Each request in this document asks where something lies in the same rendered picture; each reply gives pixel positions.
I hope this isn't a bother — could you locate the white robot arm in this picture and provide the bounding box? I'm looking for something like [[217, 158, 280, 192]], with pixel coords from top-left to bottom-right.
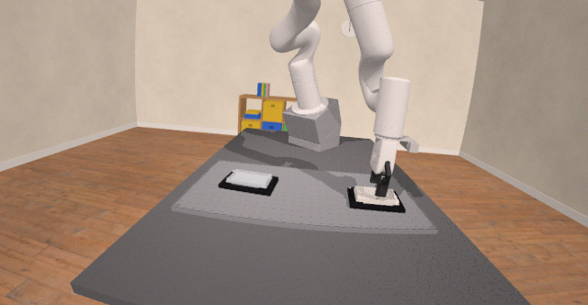
[[269, 0, 419, 153]]

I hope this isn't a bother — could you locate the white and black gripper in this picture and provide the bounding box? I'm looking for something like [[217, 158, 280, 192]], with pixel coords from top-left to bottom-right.
[[369, 133, 399, 198]]

